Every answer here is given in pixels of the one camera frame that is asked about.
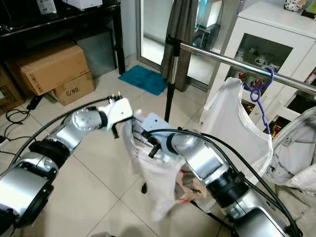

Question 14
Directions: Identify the white label card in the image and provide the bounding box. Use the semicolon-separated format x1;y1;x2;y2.
37;0;57;14

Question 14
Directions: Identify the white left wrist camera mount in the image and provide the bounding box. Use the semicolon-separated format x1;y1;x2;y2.
106;96;134;131

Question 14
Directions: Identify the printed brown cardboard box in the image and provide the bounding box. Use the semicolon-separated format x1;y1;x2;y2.
0;67;25;114

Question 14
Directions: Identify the white shirt with plaid lining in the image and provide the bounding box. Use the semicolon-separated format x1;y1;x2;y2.
123;118;210;222

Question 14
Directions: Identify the purple plastic hanger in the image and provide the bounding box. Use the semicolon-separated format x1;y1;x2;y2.
131;118;151;149
242;66;275;135

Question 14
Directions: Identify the small cardboard box marked C/NO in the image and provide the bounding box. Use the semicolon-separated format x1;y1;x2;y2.
52;73;95;106

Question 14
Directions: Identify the teal floor mat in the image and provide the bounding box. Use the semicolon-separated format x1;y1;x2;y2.
118;64;168;96

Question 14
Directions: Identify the black rack base bar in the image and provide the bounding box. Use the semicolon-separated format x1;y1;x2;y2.
193;197;237;233

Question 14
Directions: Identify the grey curtain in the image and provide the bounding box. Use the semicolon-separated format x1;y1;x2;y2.
160;0;199;79

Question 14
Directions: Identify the white box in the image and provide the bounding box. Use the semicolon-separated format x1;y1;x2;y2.
62;0;103;10

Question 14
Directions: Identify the polka dot white item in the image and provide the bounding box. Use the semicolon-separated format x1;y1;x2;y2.
285;0;308;13

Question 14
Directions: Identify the black desk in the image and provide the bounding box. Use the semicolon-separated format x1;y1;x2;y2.
0;0;125;75

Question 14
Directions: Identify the large brown cardboard box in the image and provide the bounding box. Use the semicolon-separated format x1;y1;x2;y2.
12;42;92;96

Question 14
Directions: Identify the glass sliding door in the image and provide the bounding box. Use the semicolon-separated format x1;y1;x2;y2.
136;0;228;84

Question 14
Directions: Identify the black floor cable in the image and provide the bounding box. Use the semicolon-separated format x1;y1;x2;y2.
6;109;30;125

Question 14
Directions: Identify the chrome clothes rail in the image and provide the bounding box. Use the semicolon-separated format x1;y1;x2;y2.
180;42;316;97

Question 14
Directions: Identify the grey panel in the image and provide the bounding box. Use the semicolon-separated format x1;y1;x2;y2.
77;31;117;77

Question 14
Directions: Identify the black clothes rack post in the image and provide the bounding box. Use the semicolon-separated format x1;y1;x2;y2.
164;36;181;123

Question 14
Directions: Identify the black power adapter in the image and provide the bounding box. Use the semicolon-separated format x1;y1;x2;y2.
27;94;45;110

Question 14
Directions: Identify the white t-shirt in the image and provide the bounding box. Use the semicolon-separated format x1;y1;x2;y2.
200;77;275;186

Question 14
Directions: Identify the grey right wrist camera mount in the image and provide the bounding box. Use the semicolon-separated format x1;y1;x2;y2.
141;113;171;139

